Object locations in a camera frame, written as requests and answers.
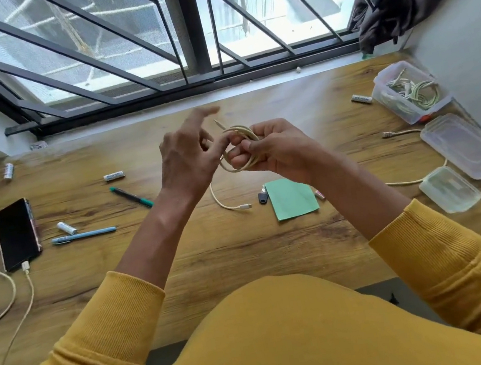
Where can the person's right hand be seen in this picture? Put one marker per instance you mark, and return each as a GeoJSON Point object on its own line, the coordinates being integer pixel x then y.
{"type": "Point", "coordinates": [289, 151]}

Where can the person's left hand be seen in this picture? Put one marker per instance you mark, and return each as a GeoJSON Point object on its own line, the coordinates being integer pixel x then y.
{"type": "Point", "coordinates": [179, 157]}

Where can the person's left thumb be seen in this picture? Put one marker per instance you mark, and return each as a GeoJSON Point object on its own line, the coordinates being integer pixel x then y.
{"type": "Point", "coordinates": [218, 153]}

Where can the person's right fingers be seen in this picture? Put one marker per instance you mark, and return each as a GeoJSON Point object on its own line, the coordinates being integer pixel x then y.
{"type": "Point", "coordinates": [247, 150]}

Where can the person's left forearm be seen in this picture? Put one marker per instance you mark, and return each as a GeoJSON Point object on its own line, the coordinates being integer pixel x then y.
{"type": "Point", "coordinates": [159, 240]}

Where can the person's right forearm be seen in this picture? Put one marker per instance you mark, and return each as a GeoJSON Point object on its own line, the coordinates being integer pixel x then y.
{"type": "Point", "coordinates": [359, 199]}

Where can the black usb adapter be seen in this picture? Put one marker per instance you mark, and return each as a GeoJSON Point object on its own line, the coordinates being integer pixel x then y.
{"type": "Point", "coordinates": [262, 196]}

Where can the green paper note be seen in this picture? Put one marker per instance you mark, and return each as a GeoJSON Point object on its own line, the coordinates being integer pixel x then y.
{"type": "Point", "coordinates": [292, 198]}

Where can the small pink object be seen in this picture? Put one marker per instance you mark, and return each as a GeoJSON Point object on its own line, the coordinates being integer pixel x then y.
{"type": "Point", "coordinates": [319, 194]}

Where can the black pen with teal cap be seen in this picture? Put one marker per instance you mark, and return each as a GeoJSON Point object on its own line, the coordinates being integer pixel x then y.
{"type": "Point", "coordinates": [132, 197]}

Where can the white battery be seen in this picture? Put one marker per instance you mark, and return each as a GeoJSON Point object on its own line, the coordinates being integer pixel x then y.
{"type": "Point", "coordinates": [8, 171]}
{"type": "Point", "coordinates": [361, 99]}
{"type": "Point", "coordinates": [114, 176]}
{"type": "Point", "coordinates": [66, 227]}

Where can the black metal window grille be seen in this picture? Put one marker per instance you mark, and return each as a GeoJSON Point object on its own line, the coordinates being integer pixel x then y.
{"type": "Point", "coordinates": [194, 26]}

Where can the blue pen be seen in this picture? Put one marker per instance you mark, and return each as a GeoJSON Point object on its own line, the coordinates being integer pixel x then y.
{"type": "Point", "coordinates": [83, 235]}

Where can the clear plastic container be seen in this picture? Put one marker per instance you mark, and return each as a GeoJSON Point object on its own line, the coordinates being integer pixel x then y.
{"type": "Point", "coordinates": [409, 114]}

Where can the small grey striped object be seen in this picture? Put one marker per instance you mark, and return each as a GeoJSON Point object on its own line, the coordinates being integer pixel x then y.
{"type": "Point", "coordinates": [38, 145]}

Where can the small orange object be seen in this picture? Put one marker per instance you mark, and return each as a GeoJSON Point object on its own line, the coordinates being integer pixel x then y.
{"type": "Point", "coordinates": [425, 118]}

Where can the yellow sweater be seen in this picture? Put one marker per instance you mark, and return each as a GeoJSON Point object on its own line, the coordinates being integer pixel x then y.
{"type": "Point", "coordinates": [289, 338]}

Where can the small clear plastic box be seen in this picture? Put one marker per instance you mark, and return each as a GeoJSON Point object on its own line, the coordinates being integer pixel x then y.
{"type": "Point", "coordinates": [449, 190]}

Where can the clear plastic lid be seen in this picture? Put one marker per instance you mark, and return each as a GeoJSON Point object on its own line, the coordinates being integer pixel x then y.
{"type": "Point", "coordinates": [463, 146]}

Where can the black smartphone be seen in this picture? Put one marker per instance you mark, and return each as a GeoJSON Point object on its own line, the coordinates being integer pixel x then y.
{"type": "Point", "coordinates": [16, 234]}

